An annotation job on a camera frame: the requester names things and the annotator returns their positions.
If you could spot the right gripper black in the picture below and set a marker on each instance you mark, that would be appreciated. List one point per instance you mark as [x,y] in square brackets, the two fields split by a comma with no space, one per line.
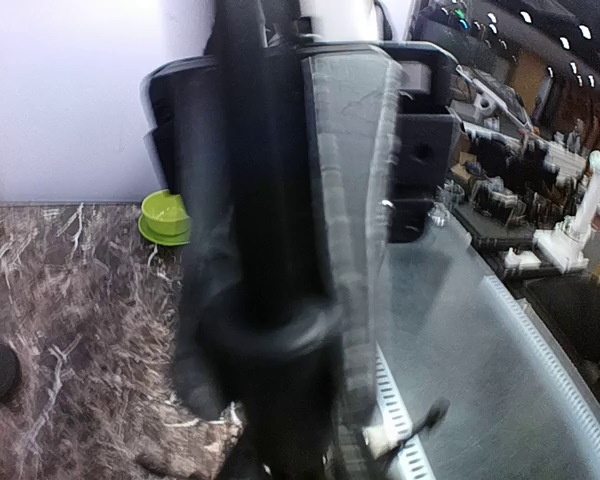
[357,118]

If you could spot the white slotted cable duct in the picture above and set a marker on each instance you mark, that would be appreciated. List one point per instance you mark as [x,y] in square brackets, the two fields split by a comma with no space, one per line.
[514,409]

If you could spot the black tripod stand with shock mount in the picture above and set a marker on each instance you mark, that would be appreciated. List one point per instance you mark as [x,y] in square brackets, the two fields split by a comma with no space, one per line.
[280,300]

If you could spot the green bowl on saucer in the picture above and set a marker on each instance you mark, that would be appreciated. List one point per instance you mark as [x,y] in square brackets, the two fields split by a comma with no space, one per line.
[164,219]

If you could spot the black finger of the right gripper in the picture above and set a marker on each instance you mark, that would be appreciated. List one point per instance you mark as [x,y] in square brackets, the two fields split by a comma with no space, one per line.
[182,97]

